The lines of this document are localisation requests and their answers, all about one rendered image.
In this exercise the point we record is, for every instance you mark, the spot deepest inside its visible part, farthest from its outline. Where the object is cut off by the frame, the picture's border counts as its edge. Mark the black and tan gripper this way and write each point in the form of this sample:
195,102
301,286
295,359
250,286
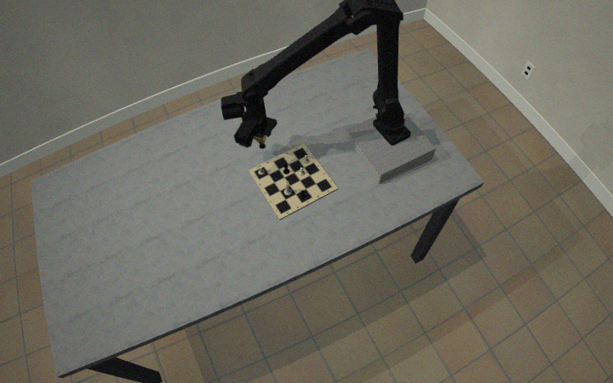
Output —
271,123

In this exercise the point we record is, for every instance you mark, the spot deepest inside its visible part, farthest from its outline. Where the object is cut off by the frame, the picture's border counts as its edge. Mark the black and cream chessboard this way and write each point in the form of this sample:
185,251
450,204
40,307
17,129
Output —
315,182

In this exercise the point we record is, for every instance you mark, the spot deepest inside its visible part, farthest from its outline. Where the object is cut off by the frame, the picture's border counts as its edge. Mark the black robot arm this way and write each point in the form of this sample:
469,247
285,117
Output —
257,82

